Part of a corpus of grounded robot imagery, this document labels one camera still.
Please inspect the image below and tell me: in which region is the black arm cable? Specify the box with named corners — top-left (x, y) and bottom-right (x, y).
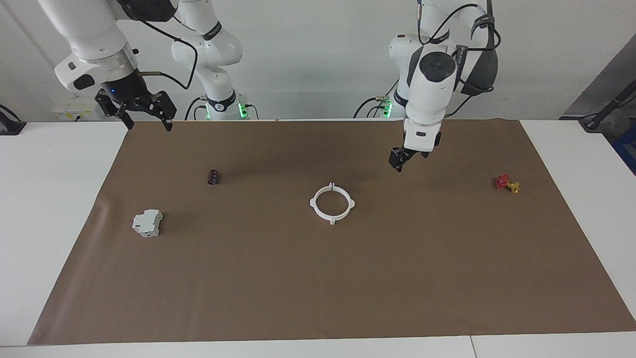
top-left (416, 0), bottom-right (501, 117)
top-left (142, 20), bottom-right (199, 91)

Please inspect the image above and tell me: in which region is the blue crate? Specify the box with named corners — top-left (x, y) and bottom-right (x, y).
top-left (612, 127), bottom-right (636, 176)

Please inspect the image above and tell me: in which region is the black stand foot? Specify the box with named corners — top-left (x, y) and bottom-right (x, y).
top-left (0, 104), bottom-right (26, 136)

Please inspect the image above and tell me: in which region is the black base cable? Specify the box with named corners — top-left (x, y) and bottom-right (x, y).
top-left (354, 75), bottom-right (400, 119)
top-left (185, 96), bottom-right (207, 121)

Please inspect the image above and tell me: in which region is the white circuit breaker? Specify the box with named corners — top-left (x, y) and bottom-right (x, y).
top-left (132, 209), bottom-right (163, 238)

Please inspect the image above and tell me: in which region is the brown paper mat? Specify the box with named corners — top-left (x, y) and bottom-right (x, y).
top-left (27, 119), bottom-right (636, 346)

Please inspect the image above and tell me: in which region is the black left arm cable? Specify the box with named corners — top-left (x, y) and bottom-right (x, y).
top-left (416, 0), bottom-right (501, 117)

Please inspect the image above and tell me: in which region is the black tripod stand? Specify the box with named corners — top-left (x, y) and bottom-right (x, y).
top-left (579, 80), bottom-right (636, 131)

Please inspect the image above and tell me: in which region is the red and yellow valve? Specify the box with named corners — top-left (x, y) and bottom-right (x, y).
top-left (494, 174), bottom-right (521, 194)

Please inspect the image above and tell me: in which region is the white wall power strip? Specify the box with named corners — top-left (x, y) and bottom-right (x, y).
top-left (52, 97), bottom-right (102, 121)

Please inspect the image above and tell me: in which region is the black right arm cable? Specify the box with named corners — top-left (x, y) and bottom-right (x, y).
top-left (142, 20), bottom-right (199, 91)

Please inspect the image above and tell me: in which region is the white half-ring pipe clamp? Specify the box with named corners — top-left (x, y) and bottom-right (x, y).
top-left (330, 182), bottom-right (356, 223)
top-left (310, 182), bottom-right (334, 225)

